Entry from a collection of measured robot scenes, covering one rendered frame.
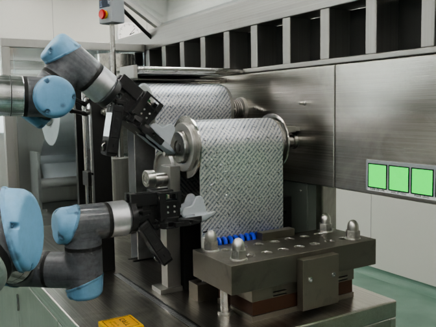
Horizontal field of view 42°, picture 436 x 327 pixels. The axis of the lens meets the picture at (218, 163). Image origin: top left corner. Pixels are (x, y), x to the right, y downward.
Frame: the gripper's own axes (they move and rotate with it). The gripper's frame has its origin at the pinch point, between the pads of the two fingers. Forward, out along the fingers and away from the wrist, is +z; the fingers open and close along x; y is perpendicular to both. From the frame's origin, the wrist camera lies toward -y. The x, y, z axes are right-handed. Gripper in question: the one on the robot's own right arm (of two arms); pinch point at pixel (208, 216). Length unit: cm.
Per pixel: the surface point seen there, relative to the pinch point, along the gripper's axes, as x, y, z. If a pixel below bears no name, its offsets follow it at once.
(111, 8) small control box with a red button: 57, 56, 0
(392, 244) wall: 180, -81, 263
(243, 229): -0.2, -4.3, 9.5
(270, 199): -0.3, 2.2, 17.7
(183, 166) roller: 5.4, 11.4, -3.5
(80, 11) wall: 556, 140, 149
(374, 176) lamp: -23.1, 9.3, 29.3
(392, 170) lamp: -28.4, 11.0, 29.3
